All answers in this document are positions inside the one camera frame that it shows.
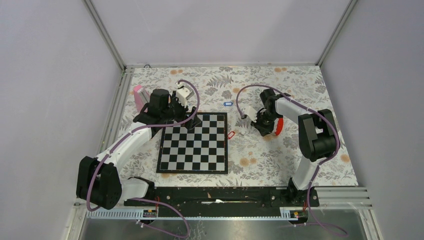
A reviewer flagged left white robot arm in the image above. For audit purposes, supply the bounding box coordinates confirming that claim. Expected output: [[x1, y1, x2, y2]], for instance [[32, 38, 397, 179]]
[[76, 86, 201, 212]]

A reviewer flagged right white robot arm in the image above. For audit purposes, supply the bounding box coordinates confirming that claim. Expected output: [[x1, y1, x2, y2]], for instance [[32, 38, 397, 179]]
[[251, 88, 340, 207]]

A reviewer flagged red key tag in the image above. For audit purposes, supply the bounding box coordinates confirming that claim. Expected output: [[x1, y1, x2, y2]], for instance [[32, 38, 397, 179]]
[[227, 131, 236, 140]]

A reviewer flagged black white chessboard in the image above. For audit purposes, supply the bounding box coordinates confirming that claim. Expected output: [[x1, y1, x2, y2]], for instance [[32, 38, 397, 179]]
[[156, 112, 229, 174]]

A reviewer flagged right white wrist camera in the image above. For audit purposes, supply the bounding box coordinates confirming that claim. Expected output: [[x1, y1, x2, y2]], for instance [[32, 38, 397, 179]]
[[241, 106, 258, 123]]

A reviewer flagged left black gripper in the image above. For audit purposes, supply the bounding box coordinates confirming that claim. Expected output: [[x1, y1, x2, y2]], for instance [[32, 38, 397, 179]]
[[161, 91, 201, 130]]

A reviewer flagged keyring with red fob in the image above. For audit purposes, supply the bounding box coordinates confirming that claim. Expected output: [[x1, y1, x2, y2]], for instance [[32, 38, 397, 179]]
[[274, 118, 284, 136]]

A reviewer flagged floral table mat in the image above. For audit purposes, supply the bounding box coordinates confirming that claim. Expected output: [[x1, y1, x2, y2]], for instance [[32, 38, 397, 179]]
[[116, 65, 359, 188]]

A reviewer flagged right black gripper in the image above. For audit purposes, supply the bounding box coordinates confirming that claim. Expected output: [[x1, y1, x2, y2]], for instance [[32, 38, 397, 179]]
[[250, 111, 280, 138]]

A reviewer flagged pink metronome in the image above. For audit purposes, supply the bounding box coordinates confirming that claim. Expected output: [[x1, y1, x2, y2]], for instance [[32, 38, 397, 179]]
[[133, 85, 150, 112]]

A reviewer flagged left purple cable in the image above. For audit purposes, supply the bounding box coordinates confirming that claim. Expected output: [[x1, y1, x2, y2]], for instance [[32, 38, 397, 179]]
[[85, 79, 201, 239]]

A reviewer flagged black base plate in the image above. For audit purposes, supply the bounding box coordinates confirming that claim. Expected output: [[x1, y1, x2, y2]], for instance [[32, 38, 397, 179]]
[[123, 185, 321, 219]]

